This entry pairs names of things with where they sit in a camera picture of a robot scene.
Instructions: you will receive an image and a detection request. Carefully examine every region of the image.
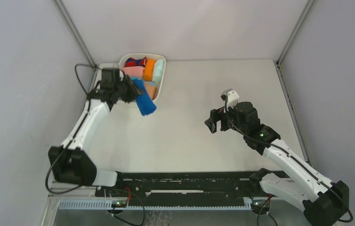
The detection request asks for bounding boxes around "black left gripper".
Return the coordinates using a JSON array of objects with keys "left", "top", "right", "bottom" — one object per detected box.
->
[{"left": 115, "top": 74, "right": 145, "bottom": 104}]

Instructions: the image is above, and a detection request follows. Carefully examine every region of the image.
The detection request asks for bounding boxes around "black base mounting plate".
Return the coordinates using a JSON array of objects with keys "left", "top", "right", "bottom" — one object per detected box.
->
[{"left": 95, "top": 171, "right": 268, "bottom": 208}]

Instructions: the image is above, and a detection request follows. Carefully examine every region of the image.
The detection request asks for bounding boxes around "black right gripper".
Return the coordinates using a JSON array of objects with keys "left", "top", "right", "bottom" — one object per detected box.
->
[{"left": 205, "top": 101, "right": 247, "bottom": 136}]

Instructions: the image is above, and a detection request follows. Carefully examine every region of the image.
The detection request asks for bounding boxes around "left circuit board with wires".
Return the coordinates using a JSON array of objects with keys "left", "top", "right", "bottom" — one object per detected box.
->
[{"left": 106, "top": 187, "right": 146, "bottom": 226}]

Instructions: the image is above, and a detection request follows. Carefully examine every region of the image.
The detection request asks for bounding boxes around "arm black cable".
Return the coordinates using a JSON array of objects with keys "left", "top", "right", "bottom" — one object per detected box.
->
[
  {"left": 45, "top": 64, "right": 103, "bottom": 194},
  {"left": 224, "top": 95, "right": 354, "bottom": 223}
]

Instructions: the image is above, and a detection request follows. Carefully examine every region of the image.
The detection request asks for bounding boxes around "white plastic tray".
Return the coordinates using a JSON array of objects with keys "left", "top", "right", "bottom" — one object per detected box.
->
[{"left": 119, "top": 53, "right": 166, "bottom": 102}]

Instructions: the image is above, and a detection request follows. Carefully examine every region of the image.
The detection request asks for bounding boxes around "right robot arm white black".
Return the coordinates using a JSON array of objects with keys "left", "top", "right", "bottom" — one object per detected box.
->
[{"left": 205, "top": 102, "right": 354, "bottom": 226}]

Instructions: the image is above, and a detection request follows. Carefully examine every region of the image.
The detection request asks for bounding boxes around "left aluminium frame post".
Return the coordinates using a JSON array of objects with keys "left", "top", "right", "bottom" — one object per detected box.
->
[{"left": 52, "top": 0, "right": 97, "bottom": 68}]

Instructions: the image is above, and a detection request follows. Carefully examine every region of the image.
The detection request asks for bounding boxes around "red and blue rolled towel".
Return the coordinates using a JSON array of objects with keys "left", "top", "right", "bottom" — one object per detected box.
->
[{"left": 124, "top": 57, "right": 147, "bottom": 67}]

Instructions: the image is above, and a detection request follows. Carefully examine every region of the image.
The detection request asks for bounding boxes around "blue microfiber towel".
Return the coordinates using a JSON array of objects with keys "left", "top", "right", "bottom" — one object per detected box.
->
[{"left": 133, "top": 80, "right": 157, "bottom": 116}]

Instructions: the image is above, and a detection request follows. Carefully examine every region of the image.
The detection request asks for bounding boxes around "right circuit board with wires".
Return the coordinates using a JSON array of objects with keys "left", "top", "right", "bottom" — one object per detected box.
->
[{"left": 251, "top": 194, "right": 278, "bottom": 226}]

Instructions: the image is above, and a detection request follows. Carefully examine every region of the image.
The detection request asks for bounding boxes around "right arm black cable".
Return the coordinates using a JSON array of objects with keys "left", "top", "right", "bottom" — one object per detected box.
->
[{"left": 224, "top": 95, "right": 354, "bottom": 223}]

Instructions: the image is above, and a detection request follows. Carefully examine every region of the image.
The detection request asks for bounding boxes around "white slotted cable duct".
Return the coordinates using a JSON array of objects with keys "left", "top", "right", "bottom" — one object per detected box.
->
[{"left": 59, "top": 200, "right": 254, "bottom": 210}]

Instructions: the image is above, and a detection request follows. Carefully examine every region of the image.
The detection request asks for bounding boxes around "aluminium frame post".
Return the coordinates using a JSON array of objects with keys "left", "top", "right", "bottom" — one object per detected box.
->
[
  {"left": 52, "top": 0, "right": 97, "bottom": 68},
  {"left": 275, "top": 0, "right": 317, "bottom": 68}
]

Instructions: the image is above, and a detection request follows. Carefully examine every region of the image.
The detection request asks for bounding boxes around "circuit board with wires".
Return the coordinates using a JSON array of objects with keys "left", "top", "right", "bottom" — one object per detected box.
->
[
  {"left": 106, "top": 187, "right": 146, "bottom": 226},
  {"left": 251, "top": 194, "right": 278, "bottom": 226}
]

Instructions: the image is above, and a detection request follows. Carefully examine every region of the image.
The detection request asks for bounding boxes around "orange rolled towel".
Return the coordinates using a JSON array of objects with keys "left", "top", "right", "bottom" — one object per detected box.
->
[{"left": 142, "top": 59, "right": 156, "bottom": 81}]

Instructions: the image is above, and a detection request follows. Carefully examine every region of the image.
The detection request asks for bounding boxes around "orange towel with blue dots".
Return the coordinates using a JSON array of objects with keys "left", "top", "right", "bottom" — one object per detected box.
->
[{"left": 144, "top": 81, "right": 158, "bottom": 100}]

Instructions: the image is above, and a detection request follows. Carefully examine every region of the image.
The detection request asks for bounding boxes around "mint green rolled towel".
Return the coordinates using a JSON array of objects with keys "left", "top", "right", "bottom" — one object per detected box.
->
[{"left": 152, "top": 59, "right": 165, "bottom": 84}]

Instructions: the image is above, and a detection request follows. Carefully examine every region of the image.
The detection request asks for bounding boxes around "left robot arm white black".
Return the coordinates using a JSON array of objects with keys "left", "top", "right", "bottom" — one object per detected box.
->
[{"left": 48, "top": 68, "right": 143, "bottom": 196}]

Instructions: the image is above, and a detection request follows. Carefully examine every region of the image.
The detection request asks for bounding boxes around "pink rolled towel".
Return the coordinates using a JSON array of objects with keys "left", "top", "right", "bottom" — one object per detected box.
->
[{"left": 122, "top": 66, "right": 145, "bottom": 78}]

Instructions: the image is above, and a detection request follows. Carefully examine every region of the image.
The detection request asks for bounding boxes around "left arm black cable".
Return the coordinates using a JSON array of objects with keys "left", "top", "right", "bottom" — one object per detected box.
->
[{"left": 45, "top": 64, "right": 103, "bottom": 194}]

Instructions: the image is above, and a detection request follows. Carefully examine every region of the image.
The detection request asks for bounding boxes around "right aluminium frame post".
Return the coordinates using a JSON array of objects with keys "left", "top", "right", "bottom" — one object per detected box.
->
[{"left": 275, "top": 0, "right": 317, "bottom": 68}]

